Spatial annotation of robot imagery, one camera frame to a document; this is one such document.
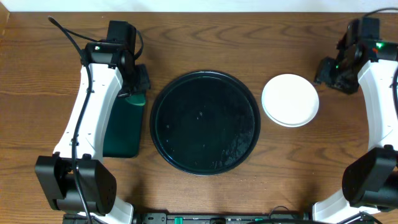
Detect round black tray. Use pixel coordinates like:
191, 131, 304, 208
150, 70, 261, 175

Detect green sponge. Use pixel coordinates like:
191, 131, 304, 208
125, 93, 146, 106

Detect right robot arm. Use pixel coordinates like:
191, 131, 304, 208
312, 40, 397, 223

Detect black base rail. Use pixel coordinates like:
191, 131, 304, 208
127, 210, 312, 224

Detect mint green plate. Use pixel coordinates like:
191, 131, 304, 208
266, 111, 315, 128

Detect rectangular dark green tray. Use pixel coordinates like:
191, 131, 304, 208
103, 98, 145, 158

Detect white plate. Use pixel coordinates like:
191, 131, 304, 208
261, 74, 320, 115

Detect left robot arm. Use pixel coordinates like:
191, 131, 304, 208
35, 39, 150, 223

